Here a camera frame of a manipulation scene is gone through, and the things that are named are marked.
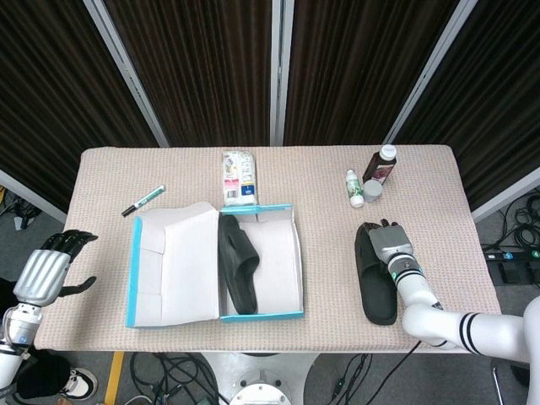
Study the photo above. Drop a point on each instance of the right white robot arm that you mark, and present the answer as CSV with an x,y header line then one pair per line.
x,y
430,325

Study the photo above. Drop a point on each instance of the small white green bottle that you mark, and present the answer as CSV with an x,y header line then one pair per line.
x,y
355,187

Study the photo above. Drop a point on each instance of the black foot pedal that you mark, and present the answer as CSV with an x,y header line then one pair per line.
x,y
510,272

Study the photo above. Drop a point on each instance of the dark juice bottle white cap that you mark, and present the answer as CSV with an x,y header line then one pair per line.
x,y
380,166

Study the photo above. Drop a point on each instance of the beige woven table cloth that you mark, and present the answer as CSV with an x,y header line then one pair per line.
x,y
447,236

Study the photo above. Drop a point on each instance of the black rubber slipper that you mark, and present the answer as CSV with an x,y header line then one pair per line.
x,y
238,261
377,295

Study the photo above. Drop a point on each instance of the white tissue pack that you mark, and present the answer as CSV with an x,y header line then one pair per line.
x,y
239,175

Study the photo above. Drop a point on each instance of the black trouser leg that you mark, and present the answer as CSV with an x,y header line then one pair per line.
x,y
50,375

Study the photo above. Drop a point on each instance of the small clear jar grey lid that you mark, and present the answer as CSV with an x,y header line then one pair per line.
x,y
372,192

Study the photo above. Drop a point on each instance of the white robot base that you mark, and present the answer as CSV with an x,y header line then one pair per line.
x,y
257,371

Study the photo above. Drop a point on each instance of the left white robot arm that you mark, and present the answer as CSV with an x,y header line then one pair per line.
x,y
19,333

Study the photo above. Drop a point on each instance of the teal cardboard shoe box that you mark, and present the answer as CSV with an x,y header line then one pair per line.
x,y
181,270

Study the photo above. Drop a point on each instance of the green white marker pen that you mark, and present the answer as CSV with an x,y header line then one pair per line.
x,y
145,200

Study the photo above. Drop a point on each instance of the white black sneaker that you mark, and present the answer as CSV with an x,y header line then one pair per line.
x,y
80,381

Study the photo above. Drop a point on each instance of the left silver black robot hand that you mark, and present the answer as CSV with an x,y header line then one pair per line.
x,y
40,276

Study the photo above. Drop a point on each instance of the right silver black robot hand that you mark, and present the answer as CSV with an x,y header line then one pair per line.
x,y
390,242

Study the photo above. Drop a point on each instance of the aluminium partition post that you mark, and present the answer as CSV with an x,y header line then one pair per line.
x,y
128,71
29,195
280,71
429,71
506,196

